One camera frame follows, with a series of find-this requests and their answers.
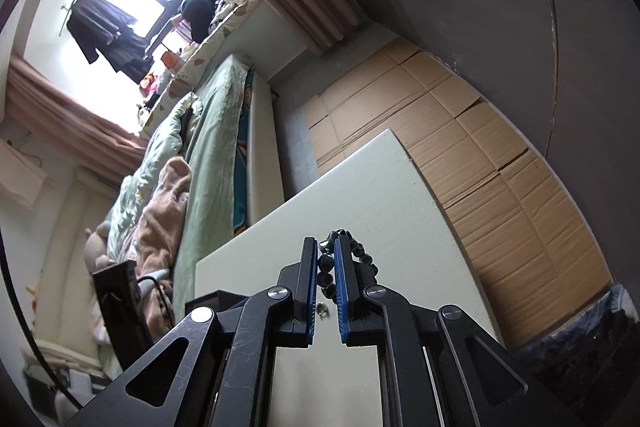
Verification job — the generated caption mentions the black bead bracelet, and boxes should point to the black bead bracelet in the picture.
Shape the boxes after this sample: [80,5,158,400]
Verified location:
[317,229,378,319]

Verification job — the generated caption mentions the beige plush toy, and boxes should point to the beige plush toy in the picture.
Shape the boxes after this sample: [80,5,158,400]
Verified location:
[82,222,118,273]

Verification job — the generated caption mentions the black bag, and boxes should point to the black bag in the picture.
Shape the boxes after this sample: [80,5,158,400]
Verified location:
[180,0,221,42]

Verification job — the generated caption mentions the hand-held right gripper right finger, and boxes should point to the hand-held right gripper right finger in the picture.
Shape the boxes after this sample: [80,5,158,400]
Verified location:
[334,234,586,427]

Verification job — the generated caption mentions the pink fleece blanket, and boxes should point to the pink fleece blanket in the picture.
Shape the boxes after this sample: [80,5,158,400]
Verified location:
[132,156,193,343]

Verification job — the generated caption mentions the hanging dark clothes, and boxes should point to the hanging dark clothes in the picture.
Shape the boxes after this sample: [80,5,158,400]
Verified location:
[66,0,156,82]

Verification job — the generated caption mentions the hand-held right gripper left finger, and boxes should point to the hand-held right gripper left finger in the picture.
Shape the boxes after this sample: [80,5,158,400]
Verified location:
[65,236,321,427]

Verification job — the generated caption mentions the cream headboard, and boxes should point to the cream headboard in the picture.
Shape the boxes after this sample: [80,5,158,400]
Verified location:
[50,167,126,358]

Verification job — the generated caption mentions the white table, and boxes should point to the white table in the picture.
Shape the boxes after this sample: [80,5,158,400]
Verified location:
[300,36,613,348]

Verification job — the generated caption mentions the green bed sheet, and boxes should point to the green bed sheet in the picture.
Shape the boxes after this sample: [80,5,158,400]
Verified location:
[172,53,256,323]

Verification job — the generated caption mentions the patterned window seat cushion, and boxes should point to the patterned window seat cushion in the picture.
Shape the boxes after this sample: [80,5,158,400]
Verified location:
[137,0,263,140]

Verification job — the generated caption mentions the white bed frame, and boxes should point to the white bed frame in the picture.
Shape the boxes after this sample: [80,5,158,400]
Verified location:
[245,72,286,228]

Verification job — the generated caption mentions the black cable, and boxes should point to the black cable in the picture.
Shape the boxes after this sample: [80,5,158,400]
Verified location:
[136,276,173,323]

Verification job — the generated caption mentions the dark blue rug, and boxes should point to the dark blue rug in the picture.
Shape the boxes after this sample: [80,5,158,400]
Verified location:
[517,284,638,413]

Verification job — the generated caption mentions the black gift box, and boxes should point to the black gift box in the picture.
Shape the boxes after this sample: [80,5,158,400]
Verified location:
[185,289,251,325]

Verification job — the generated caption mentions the light floral quilt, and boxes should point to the light floral quilt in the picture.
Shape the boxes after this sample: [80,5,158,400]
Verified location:
[107,92,203,258]

